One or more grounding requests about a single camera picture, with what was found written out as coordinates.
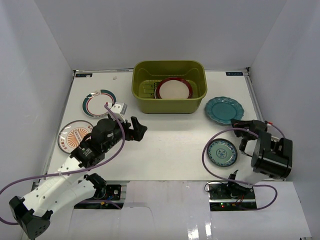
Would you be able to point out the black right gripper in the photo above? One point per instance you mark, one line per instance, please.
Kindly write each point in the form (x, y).
(238, 123)

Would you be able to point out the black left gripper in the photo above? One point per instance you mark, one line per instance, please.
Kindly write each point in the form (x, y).
(130, 131)

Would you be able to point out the teal scalloped plate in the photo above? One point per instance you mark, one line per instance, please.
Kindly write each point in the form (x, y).
(222, 109)

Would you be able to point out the white plate teal rim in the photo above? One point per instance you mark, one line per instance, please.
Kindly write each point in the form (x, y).
(93, 104)

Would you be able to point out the dark red rimmed plate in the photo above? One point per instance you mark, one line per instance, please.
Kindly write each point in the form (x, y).
(174, 88)

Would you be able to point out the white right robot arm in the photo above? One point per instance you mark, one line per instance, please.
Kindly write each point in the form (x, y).
(272, 158)

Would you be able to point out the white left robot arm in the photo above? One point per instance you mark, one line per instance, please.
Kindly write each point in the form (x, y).
(70, 184)

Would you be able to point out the olive green plastic bin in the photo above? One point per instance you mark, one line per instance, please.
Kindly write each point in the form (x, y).
(148, 74)

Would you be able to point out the small blue white plate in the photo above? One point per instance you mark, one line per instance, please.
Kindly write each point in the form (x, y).
(221, 152)

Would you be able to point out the right blue table label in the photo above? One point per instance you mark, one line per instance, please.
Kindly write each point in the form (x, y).
(234, 73)

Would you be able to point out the blue table label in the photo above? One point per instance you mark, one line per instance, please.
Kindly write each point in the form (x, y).
(83, 75)
(234, 73)

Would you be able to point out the orange sunburst plate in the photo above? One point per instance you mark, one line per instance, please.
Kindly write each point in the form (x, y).
(72, 134)

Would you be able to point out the left blue table label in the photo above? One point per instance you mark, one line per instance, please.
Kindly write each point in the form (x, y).
(83, 75)

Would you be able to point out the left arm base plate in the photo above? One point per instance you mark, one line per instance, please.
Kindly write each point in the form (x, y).
(108, 198)

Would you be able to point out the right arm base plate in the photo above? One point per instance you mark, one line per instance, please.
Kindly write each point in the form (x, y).
(221, 200)

